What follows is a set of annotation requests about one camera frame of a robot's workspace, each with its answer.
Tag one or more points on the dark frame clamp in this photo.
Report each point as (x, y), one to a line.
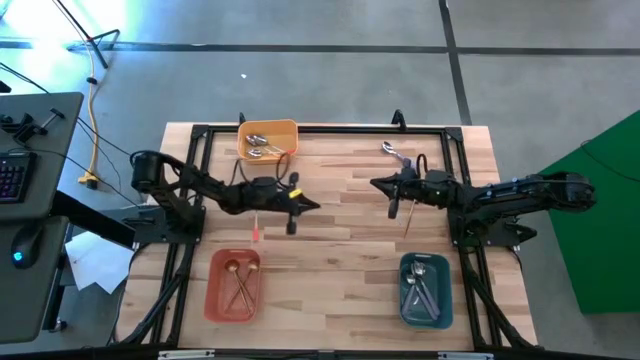
(398, 119)
(242, 120)

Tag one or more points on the white paper sheets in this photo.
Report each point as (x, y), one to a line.
(95, 265)

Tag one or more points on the black diagonal support beam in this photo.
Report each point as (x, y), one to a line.
(90, 220)

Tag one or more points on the gold spoon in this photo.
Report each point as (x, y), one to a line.
(231, 266)
(409, 220)
(253, 266)

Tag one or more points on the black keyboard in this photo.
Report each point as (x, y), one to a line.
(15, 177)

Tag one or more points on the green board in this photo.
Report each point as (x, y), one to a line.
(600, 240)

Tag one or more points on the silver metal bracket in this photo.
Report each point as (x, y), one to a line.
(465, 356)
(185, 355)

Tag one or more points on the black desk clamp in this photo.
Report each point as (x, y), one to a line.
(25, 131)

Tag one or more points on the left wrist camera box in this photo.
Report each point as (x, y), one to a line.
(264, 185)

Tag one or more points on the orange plastic bin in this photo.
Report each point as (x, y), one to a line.
(215, 300)

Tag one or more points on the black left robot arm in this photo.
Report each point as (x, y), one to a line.
(210, 187)

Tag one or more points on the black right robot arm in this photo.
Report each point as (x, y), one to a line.
(520, 192)

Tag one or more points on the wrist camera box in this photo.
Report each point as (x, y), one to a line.
(439, 177)
(264, 185)

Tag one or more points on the black computer mouse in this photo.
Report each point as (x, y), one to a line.
(27, 245)

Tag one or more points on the dark grey desk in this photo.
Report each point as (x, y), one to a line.
(55, 165)
(30, 300)

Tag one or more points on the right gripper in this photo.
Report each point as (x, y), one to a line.
(430, 195)

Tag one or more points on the black tripod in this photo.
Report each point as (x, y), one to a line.
(89, 38)

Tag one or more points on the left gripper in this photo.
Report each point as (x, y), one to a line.
(280, 200)

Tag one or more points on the black table frame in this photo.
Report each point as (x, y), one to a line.
(350, 129)

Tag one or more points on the teal plastic bin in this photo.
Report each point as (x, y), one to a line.
(442, 270)

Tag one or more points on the yellow plastic bin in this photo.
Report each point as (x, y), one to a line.
(285, 132)

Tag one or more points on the yellow tag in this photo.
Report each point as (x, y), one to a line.
(296, 192)

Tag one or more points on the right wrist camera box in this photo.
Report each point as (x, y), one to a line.
(439, 177)

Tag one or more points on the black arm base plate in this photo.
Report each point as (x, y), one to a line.
(165, 230)
(500, 235)

